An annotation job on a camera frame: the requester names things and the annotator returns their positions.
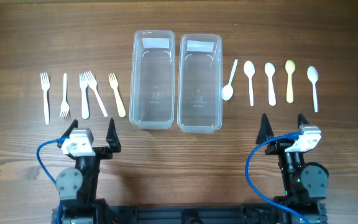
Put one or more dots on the white spoon thin handle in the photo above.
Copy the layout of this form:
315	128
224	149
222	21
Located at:
249	71

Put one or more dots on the yellow plastic spoon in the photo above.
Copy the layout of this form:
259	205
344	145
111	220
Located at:
290	68

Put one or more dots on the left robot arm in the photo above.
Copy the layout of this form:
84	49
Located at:
77	186

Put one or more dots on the white spoon wide handle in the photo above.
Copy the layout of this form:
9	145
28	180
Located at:
270	71

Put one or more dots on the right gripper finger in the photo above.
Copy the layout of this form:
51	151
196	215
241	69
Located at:
302	121
265	132

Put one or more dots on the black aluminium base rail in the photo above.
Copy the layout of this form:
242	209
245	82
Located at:
240	214

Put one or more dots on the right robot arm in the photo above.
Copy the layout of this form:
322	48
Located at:
304	183

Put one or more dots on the yellow plastic fork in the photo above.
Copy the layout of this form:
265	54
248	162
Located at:
115	86

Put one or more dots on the white fork wide handle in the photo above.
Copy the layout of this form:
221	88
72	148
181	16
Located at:
84	101

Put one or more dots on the white fork tines down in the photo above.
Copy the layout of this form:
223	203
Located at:
65	108

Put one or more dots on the white spoon slanted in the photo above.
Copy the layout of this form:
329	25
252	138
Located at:
228	89

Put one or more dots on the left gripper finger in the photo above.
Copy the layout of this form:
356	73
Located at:
112	138
73	125

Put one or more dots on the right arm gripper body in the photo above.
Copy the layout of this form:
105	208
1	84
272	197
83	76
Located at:
279	146

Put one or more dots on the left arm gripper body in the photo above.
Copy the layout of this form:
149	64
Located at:
99	150

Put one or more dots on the white fork far left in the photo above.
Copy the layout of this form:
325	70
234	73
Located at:
45	84

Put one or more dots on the white fork slanted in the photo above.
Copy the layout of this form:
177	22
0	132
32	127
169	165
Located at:
94	86

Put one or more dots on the clear plastic container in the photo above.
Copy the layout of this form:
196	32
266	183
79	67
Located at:
152	99
200	101

